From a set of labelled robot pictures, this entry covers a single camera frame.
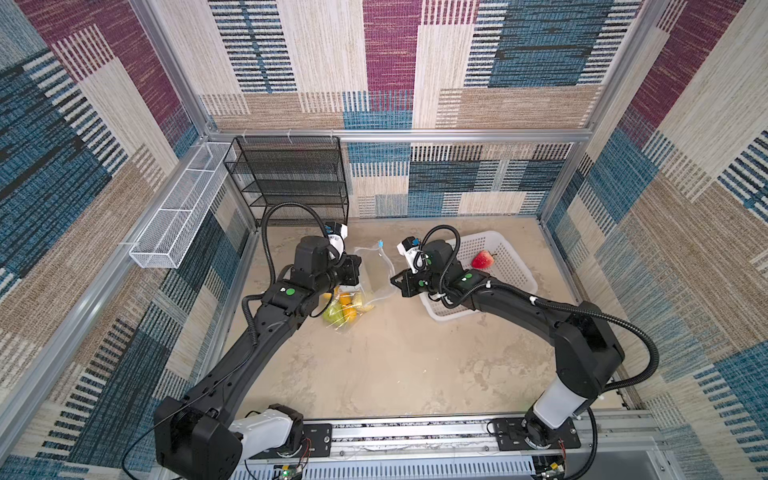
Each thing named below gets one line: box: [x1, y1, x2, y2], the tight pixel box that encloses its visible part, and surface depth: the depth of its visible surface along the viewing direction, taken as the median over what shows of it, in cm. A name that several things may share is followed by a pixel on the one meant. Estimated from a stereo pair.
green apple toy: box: [322, 300, 345, 326], surface depth 93 cm
